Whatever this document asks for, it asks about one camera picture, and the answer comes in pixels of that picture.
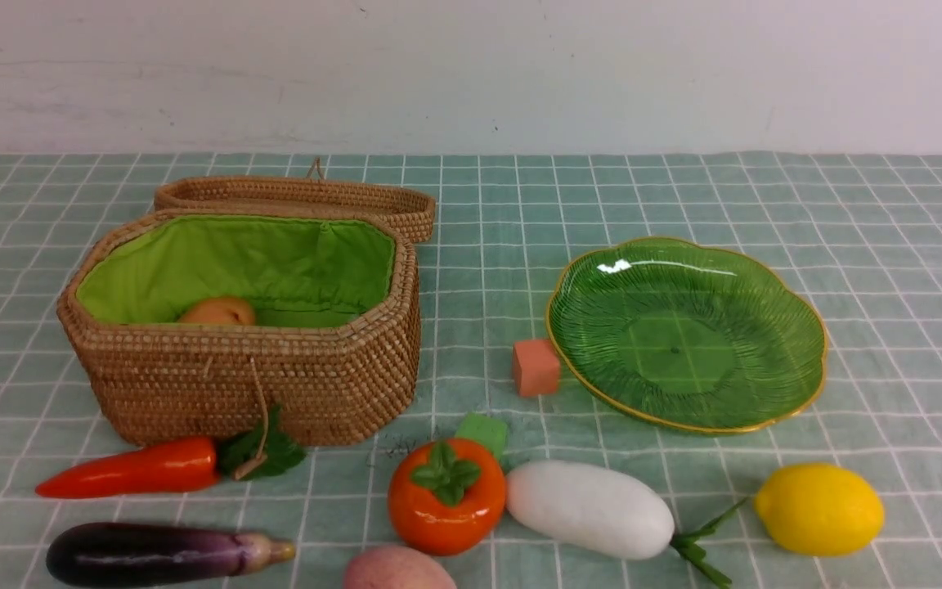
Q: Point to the orange toy persimmon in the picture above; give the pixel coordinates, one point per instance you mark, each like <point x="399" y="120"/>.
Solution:
<point x="447" y="496"/>

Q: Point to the white toy radish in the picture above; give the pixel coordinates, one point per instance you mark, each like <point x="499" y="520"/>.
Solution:
<point x="605" y="511"/>

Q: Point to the orange toy carrot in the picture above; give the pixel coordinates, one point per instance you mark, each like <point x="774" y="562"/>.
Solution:
<point x="183" y="465"/>

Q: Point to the pink toy peach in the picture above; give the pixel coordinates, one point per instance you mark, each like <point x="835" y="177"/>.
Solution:
<point x="393" y="566"/>

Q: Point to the yellow toy lemon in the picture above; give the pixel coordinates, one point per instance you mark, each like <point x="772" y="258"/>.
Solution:
<point x="819" y="510"/>

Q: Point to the purple toy eggplant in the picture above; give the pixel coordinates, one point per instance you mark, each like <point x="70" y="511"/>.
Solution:
<point x="126" y="555"/>

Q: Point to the orange foam cube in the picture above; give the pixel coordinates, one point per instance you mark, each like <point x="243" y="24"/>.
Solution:
<point x="536" y="368"/>

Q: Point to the woven wicker basket lid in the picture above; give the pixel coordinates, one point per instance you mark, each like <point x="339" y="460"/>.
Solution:
<point x="407" y="211"/>

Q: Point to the green foam cube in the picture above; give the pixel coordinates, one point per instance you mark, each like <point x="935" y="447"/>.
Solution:
<point x="492" y="433"/>

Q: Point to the woven wicker basket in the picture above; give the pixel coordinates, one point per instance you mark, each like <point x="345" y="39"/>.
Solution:
<point x="335" y="349"/>

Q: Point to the green glass leaf plate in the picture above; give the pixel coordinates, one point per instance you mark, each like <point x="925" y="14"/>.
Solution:
<point x="701" y="340"/>

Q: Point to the tan toy potato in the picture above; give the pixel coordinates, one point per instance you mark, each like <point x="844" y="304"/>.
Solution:
<point x="228" y="311"/>

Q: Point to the green checked tablecloth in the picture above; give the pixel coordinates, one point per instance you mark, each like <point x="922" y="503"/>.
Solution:
<point x="858" y="236"/>

